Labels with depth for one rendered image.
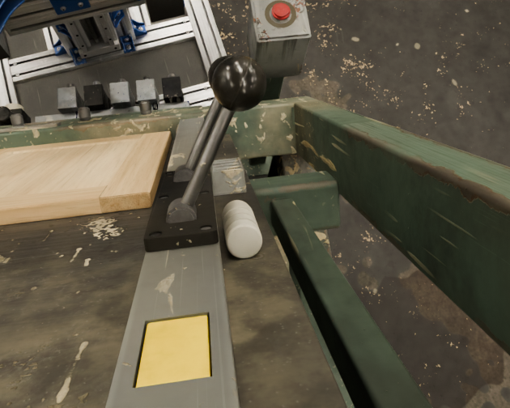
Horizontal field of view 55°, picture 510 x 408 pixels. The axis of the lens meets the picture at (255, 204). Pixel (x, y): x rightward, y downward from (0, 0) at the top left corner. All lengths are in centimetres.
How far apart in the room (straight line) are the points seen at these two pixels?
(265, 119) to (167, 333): 85
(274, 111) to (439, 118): 125
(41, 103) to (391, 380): 172
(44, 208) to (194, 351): 40
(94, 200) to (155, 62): 137
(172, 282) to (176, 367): 8
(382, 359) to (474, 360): 170
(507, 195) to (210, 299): 22
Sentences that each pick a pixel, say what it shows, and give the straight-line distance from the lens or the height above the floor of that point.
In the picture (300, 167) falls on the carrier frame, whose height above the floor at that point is 79.
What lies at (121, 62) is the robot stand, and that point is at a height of 21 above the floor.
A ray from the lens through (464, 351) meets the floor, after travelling 205.
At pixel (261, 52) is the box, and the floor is 88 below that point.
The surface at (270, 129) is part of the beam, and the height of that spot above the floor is 88.
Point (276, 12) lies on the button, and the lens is 112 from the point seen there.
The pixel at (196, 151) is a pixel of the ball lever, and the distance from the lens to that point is 47.
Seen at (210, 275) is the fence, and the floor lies 157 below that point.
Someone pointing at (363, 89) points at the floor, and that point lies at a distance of 216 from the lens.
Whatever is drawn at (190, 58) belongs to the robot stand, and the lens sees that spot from 191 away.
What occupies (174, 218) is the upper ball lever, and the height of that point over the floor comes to 151.
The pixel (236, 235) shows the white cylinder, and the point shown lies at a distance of 39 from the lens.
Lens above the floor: 185
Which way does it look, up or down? 76 degrees down
